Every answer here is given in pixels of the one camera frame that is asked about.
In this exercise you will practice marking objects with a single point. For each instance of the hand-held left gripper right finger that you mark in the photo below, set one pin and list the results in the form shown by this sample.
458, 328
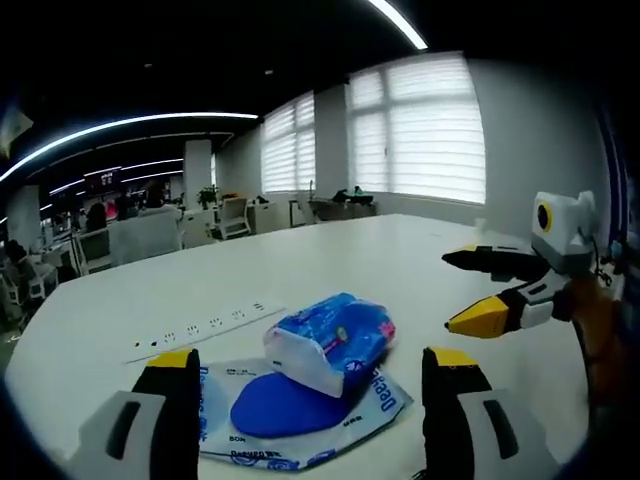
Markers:
465, 425

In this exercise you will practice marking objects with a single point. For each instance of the narrow window blind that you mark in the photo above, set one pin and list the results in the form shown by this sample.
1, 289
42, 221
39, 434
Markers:
290, 145

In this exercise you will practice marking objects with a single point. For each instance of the green potted plant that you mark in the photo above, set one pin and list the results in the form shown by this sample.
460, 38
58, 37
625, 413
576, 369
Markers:
207, 197

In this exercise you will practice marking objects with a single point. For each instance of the long ceiling light strip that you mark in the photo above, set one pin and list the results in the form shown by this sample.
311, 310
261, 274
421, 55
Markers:
400, 22

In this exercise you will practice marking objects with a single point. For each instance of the white office chair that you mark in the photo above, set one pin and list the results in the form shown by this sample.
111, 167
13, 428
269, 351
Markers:
232, 217

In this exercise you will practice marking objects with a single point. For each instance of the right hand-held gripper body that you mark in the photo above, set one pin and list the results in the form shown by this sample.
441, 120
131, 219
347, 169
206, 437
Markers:
562, 235

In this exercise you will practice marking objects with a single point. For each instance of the white tabletop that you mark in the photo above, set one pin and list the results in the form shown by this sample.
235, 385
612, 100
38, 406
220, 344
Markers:
350, 260

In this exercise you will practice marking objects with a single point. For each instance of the dark teal bag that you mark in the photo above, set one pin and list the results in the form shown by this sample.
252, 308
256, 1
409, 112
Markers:
355, 195

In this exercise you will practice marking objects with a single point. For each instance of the blue pad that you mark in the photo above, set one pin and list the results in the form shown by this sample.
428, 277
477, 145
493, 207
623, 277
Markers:
280, 415

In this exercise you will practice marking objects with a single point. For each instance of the blue tissue packet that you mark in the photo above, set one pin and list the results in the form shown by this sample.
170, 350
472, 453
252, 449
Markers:
345, 330

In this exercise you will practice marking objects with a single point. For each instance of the hanging dark red display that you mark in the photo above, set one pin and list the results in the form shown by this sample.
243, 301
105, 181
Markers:
104, 181

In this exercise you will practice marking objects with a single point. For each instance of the large window blind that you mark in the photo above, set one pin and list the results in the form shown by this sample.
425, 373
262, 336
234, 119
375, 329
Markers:
420, 135

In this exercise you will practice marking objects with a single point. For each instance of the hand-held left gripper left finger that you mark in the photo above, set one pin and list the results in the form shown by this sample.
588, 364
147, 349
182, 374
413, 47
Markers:
155, 425

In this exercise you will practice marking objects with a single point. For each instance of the curved ceiling light strip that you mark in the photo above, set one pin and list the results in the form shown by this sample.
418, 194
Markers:
125, 125

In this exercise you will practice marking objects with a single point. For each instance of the white power strip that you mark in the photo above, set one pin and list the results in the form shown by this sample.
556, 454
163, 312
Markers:
210, 325

